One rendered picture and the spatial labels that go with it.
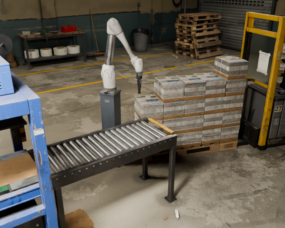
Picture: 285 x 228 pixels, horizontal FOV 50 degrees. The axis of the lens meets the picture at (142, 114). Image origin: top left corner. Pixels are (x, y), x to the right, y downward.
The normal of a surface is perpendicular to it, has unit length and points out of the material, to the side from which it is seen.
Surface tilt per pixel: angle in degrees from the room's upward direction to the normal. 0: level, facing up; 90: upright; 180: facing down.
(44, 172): 90
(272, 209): 0
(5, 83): 90
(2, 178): 0
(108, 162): 90
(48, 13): 90
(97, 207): 0
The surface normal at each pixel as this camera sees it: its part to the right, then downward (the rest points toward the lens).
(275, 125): 0.28, 0.38
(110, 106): -0.36, 0.36
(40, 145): 0.56, 0.33
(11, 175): 0.00, -0.92
